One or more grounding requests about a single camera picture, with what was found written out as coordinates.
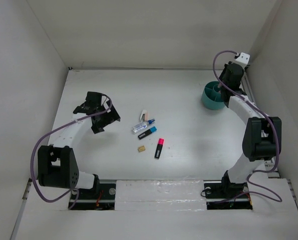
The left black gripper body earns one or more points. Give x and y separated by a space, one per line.
105 119

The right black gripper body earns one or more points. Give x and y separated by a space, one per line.
223 74

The teal round divided organizer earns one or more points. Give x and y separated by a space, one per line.
211 96

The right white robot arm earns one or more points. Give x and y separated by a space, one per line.
262 137

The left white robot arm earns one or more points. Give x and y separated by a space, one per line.
57 163

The clear blue-capped glue bottle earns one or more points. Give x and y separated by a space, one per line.
143 125

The small tan eraser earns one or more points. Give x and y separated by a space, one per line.
141 149

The blue black highlighter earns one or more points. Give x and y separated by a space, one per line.
147 133

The pink black highlighter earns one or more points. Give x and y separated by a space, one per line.
159 148

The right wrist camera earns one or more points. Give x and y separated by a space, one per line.
242 59

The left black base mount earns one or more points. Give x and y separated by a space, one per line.
102 201

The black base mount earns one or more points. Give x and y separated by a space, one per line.
102 201
220 197

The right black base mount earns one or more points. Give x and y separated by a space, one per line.
220 197

